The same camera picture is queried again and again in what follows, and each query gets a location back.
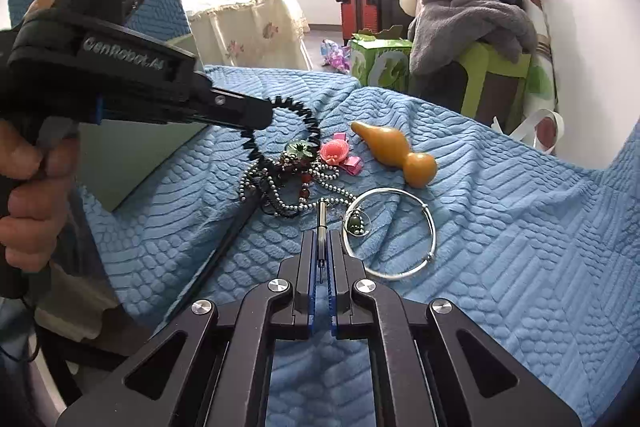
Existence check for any dark metal hair clip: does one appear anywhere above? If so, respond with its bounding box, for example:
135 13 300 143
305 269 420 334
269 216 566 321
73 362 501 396
317 198 328 282

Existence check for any small silver ring pendant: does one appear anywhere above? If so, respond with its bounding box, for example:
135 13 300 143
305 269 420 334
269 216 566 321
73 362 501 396
343 207 371 237

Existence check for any green flower hairpin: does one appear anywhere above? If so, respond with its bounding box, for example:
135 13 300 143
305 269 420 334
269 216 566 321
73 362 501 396
279 140 318 173

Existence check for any silver bead necklace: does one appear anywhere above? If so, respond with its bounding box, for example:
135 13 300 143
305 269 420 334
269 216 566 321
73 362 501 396
237 158 359 219

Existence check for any pink flower hair clip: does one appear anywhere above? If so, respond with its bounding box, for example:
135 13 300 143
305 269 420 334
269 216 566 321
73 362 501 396
319 132 363 176

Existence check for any silver bangle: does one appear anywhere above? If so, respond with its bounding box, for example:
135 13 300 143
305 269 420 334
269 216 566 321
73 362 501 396
341 186 438 283

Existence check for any orange gourd ornament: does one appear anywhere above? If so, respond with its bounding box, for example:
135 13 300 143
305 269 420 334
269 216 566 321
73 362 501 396
350 121 437 188

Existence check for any person's left hand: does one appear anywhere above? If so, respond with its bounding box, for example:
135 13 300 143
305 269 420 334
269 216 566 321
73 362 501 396
1 120 80 273

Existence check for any cream embroidered cover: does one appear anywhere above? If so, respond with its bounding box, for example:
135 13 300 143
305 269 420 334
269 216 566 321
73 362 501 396
188 0 312 70

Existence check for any purple patterned cloth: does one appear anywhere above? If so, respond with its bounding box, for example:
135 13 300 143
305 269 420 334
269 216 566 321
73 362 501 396
320 39 350 74

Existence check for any green cardboard box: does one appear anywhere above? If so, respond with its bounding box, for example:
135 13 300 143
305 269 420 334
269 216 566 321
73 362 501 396
348 25 412 93

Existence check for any red suitcase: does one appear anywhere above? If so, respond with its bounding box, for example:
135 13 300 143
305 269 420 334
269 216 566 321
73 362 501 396
335 0 382 43

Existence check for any grey blanket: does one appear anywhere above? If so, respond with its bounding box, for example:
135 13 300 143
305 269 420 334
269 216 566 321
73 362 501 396
410 0 537 76

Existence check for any green plastic stool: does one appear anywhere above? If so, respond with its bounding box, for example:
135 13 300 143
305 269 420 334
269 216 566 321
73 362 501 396
413 42 532 133

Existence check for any white printed shopping bag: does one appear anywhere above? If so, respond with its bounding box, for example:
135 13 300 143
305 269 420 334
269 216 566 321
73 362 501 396
508 0 565 155

